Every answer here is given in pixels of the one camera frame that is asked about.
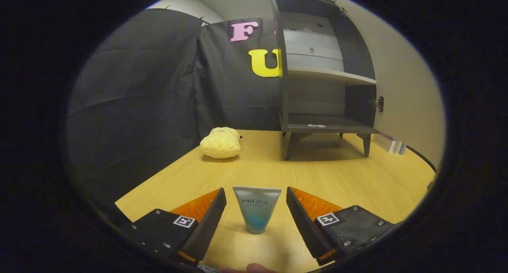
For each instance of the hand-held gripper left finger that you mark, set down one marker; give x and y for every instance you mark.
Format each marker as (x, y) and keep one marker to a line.
(206, 225)

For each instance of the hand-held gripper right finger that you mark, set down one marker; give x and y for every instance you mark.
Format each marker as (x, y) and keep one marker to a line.
(303, 225)

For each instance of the blue gradient cosmetic tube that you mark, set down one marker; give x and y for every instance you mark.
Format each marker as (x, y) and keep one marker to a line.
(256, 209)

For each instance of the brown cover book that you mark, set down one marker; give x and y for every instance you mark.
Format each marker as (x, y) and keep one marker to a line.
(397, 147)

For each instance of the black backdrop cloth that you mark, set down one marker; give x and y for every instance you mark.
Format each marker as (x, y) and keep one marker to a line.
(131, 106)

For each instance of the metal door hinge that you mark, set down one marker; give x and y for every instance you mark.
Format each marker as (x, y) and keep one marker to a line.
(380, 104)

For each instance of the dark grey cabinet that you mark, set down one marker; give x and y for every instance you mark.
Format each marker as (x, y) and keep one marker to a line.
(353, 54)

